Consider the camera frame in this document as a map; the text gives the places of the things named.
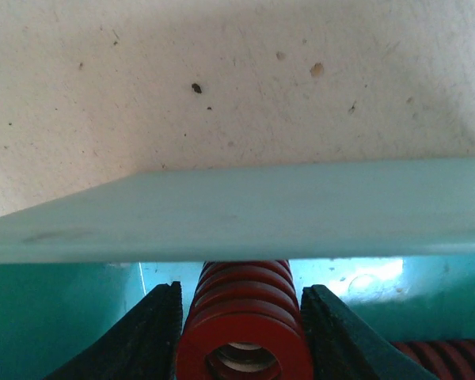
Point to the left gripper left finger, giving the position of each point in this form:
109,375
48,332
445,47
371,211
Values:
140,345

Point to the teal plastic box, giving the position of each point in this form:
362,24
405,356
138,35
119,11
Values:
394,239

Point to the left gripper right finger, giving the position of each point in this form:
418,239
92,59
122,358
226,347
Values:
344,346

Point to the small red spring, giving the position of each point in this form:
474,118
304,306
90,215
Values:
445,359

